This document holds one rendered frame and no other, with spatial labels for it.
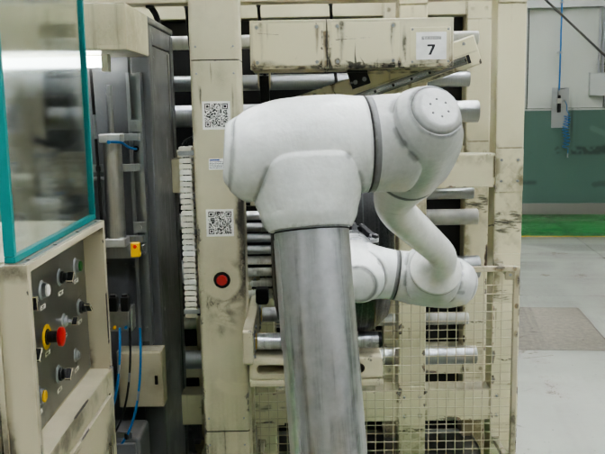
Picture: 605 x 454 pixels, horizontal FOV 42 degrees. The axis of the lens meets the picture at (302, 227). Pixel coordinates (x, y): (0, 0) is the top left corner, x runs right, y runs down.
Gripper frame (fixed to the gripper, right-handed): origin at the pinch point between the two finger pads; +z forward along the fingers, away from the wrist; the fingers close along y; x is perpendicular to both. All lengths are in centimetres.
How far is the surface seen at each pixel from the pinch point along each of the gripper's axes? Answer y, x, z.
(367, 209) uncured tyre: -5.3, -2.2, 4.9
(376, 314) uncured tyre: -8.1, 27.4, 8.5
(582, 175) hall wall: -367, 193, 859
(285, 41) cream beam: 15, -40, 57
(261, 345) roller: 22.5, 37.2, 12.0
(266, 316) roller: 22, 41, 40
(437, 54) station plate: -30, -35, 56
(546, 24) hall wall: -317, -3, 900
